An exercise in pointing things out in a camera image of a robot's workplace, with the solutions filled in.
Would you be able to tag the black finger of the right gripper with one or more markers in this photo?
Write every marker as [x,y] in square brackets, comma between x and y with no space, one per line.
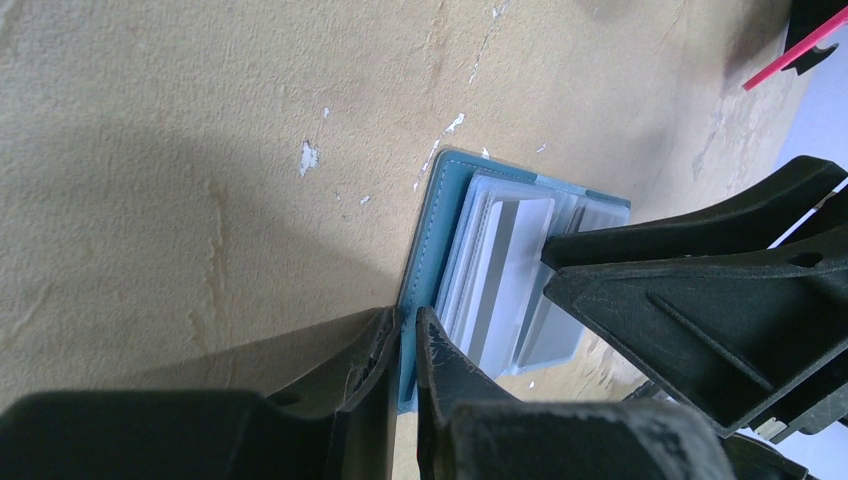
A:
[749,221]
[743,338]

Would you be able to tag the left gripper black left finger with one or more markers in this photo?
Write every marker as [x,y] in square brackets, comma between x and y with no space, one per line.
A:
[335,422]

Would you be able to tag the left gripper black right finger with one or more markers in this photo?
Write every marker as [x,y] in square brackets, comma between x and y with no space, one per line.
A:
[471,428]

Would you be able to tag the blue card holder wallet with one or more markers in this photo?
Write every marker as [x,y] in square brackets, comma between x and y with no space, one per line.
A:
[460,194]

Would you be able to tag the white striped credit card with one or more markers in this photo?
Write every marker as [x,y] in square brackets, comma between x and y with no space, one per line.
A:
[494,302]

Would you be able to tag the pink framed whiteboard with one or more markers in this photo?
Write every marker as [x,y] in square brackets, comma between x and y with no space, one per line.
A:
[811,23]

